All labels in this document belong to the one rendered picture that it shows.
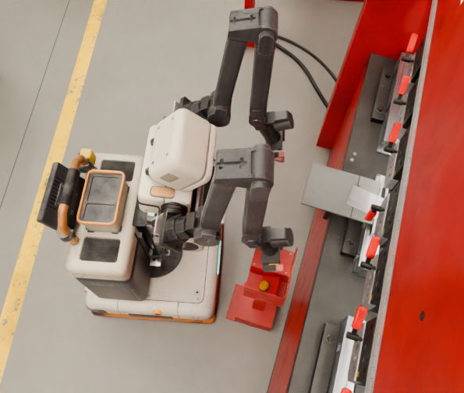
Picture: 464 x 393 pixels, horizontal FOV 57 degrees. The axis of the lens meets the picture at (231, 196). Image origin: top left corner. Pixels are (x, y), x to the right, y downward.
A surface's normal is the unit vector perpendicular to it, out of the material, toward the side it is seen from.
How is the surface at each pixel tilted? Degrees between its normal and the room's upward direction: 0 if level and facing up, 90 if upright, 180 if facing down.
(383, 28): 90
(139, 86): 0
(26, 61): 0
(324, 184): 0
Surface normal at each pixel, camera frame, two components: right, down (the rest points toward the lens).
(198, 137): 0.68, -0.28
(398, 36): -0.31, 0.86
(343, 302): 0.01, -0.44
